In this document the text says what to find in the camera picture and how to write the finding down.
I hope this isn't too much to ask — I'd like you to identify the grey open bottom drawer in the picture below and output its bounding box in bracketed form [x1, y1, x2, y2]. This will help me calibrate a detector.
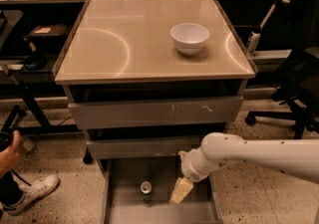
[102, 156, 223, 224]

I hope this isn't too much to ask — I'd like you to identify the black office chair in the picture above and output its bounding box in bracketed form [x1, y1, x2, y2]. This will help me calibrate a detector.
[245, 0, 319, 139]

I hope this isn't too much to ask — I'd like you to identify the black table leg frame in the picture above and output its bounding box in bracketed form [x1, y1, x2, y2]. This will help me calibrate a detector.
[0, 65, 83, 156]

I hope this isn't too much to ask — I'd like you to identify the dark trouser leg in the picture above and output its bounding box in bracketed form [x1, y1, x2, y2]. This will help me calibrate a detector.
[0, 171, 24, 207]

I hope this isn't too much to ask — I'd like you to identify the grey top drawer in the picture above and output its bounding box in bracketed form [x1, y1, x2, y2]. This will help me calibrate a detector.
[69, 96, 243, 129]

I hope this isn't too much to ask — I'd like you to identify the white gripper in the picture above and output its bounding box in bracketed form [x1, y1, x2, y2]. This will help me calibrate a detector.
[169, 147, 216, 204]

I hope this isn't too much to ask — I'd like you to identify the plastic bottle on floor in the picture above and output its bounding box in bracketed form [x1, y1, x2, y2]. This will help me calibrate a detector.
[21, 136, 35, 152]

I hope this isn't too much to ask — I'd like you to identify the black box with label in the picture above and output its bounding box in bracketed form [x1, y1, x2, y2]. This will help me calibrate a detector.
[28, 24, 69, 38]

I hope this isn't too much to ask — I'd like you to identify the white sneaker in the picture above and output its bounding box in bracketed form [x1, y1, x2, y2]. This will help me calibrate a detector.
[2, 174, 60, 215]

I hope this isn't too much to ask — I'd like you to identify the grey drawer cabinet with counter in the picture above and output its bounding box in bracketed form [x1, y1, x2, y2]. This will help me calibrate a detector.
[53, 0, 258, 166]

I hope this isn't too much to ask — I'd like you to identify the grey middle drawer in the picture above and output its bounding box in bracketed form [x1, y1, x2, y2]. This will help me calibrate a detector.
[87, 135, 203, 159]

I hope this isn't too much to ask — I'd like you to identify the white ceramic bowl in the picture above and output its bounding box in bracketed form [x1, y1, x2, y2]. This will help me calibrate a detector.
[170, 23, 210, 56]

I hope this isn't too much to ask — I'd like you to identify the person's hand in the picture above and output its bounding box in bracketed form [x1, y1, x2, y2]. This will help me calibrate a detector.
[0, 130, 21, 177]

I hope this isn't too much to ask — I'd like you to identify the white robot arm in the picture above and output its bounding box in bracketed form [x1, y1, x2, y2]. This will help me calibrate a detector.
[169, 132, 319, 205]

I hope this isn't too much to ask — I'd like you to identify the black device on shelf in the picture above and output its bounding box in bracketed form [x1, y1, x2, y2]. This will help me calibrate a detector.
[23, 37, 47, 71]

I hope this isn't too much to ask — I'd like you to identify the green soda can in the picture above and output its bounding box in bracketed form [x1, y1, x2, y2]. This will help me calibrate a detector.
[140, 181, 154, 203]

